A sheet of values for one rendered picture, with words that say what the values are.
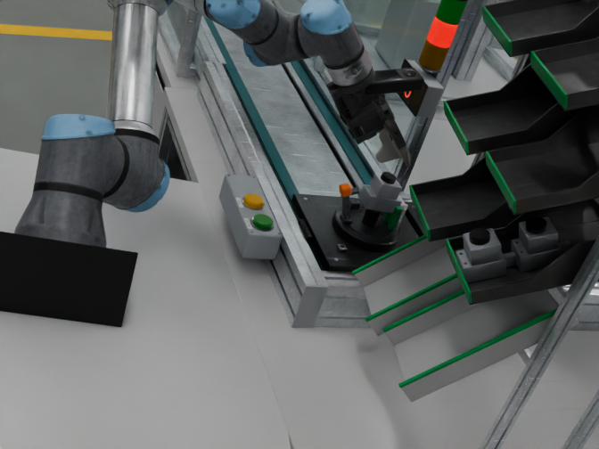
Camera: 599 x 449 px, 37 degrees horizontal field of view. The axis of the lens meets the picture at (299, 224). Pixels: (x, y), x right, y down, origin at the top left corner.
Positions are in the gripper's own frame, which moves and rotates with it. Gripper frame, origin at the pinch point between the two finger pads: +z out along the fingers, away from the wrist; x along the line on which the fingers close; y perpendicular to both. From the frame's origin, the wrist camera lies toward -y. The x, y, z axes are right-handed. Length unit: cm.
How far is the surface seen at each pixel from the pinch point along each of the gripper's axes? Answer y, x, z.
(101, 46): 78, -283, 83
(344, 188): 13.0, 0.4, 1.4
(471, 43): -47, -105, 63
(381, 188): 6.8, 2.0, 4.6
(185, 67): 33, -82, 7
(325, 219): 19.2, -3.3, 9.2
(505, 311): 0.9, 41.7, 5.2
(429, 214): 3.5, 26.5, -6.9
